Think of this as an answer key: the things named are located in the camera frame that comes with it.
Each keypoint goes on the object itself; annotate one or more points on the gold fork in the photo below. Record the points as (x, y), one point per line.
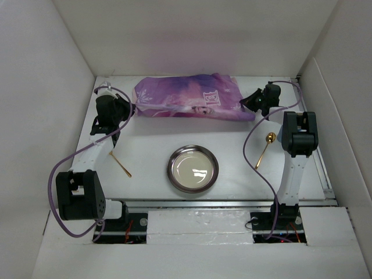
(120, 164)

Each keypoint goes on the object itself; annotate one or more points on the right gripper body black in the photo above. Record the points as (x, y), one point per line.
(259, 95)

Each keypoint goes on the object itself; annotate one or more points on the blue plastic cup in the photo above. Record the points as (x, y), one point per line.
(279, 136)

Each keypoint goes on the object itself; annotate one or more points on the purple Elsa cloth placemat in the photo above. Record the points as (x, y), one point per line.
(201, 96)

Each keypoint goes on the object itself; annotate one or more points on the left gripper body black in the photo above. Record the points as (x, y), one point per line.
(122, 111)

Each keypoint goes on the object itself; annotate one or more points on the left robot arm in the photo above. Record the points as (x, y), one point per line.
(79, 191)

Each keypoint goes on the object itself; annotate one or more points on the gold spoon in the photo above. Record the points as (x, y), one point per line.
(270, 138)

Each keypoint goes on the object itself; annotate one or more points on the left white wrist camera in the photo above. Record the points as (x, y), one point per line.
(105, 89)

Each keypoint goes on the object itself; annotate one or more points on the aluminium rail front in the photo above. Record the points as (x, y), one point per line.
(157, 203)

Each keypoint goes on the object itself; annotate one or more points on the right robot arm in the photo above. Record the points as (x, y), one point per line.
(299, 139)

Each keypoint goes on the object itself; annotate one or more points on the white foam block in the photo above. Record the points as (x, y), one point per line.
(198, 227)

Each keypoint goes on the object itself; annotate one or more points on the metal rimmed cream plate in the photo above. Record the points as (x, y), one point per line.
(192, 169)

